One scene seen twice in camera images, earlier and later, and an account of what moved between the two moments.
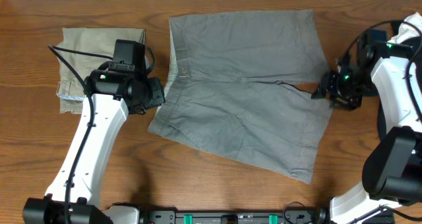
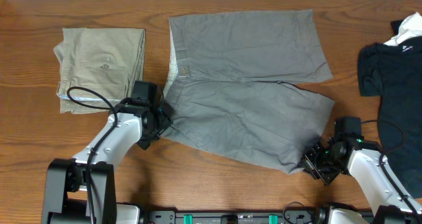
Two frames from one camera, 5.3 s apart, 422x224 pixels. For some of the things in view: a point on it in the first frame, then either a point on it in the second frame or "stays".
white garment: (407, 31) stays
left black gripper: (157, 97) -> (165, 120)
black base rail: (233, 217) stays
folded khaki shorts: (101, 41) stays
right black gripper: (328, 85) -> (308, 163)
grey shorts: (241, 85) stays
